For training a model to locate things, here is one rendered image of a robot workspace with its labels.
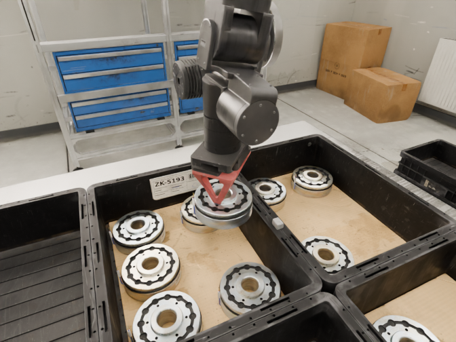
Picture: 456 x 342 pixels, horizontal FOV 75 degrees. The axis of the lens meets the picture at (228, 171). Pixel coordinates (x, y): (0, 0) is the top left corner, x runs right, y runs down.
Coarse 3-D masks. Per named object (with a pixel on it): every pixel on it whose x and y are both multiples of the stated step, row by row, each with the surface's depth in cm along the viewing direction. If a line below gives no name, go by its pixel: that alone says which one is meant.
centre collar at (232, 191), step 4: (212, 188) 53; (216, 188) 53; (220, 188) 53; (232, 188) 53; (216, 192) 53; (232, 192) 52; (236, 192) 52; (232, 196) 51; (236, 196) 51; (224, 200) 50; (228, 200) 50; (232, 200) 50
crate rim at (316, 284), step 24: (168, 168) 67; (96, 216) 54; (264, 216) 54; (96, 240) 49; (288, 240) 49; (96, 264) 45; (96, 288) 42; (312, 288) 42; (264, 312) 39; (192, 336) 36; (216, 336) 36
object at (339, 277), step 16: (272, 144) 77; (288, 144) 78; (336, 144) 77; (352, 160) 71; (240, 176) 66; (384, 176) 65; (256, 192) 60; (400, 192) 61; (432, 208) 56; (448, 224) 52; (416, 240) 49; (432, 240) 49; (304, 256) 46; (384, 256) 46; (320, 272) 44; (352, 272) 44
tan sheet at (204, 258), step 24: (168, 216) 69; (168, 240) 63; (192, 240) 63; (216, 240) 63; (240, 240) 63; (120, 264) 58; (192, 264) 58; (216, 264) 58; (120, 288) 53; (192, 288) 53; (216, 288) 53; (216, 312) 49
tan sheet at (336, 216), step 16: (288, 176) 82; (288, 192) 76; (336, 192) 76; (288, 208) 71; (304, 208) 71; (320, 208) 71; (336, 208) 71; (352, 208) 71; (288, 224) 67; (304, 224) 67; (320, 224) 67; (336, 224) 67; (352, 224) 67; (368, 224) 67; (352, 240) 63; (368, 240) 63; (384, 240) 63; (400, 240) 63; (368, 256) 59
